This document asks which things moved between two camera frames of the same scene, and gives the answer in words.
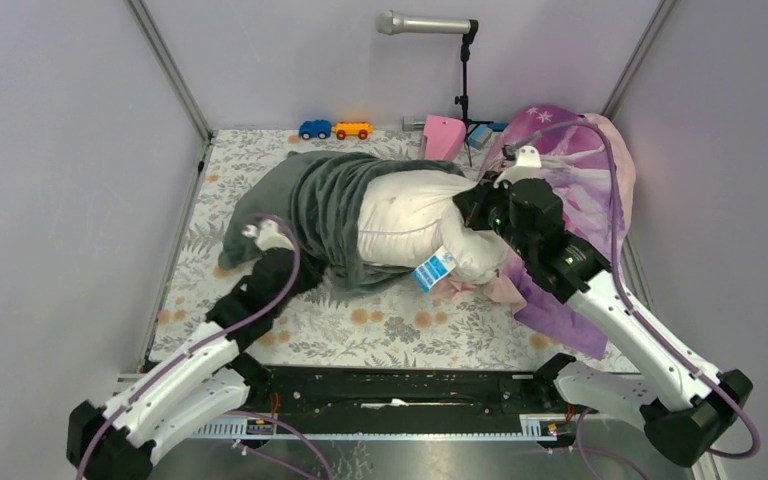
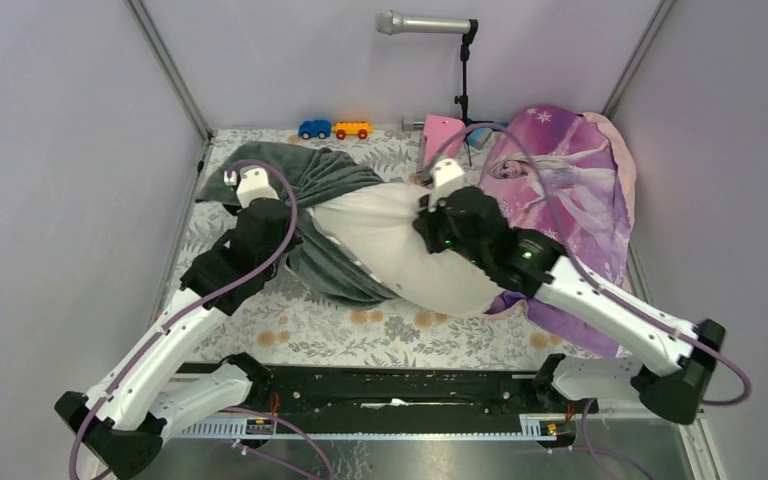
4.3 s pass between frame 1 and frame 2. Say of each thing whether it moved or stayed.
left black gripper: moved
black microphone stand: stayed
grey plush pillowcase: moved
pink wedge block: stayed
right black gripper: moved
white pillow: moved
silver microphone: stayed
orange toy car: stayed
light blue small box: stayed
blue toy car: stayed
